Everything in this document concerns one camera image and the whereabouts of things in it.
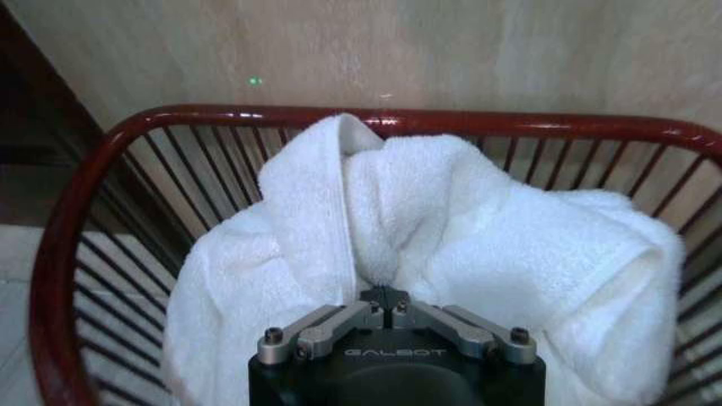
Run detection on red-brown slatted laundry hamper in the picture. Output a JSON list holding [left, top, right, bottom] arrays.
[[30, 104, 722, 406]]

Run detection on white terry towel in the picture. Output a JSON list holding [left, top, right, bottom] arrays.
[[162, 112, 687, 406]]

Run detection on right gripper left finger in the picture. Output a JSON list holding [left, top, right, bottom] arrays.
[[257, 285, 388, 365]]

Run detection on dark brown wooden door frame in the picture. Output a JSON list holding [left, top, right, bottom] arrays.
[[0, 3, 112, 228]]

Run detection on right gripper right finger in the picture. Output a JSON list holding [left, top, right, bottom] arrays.
[[384, 285, 536, 365]]

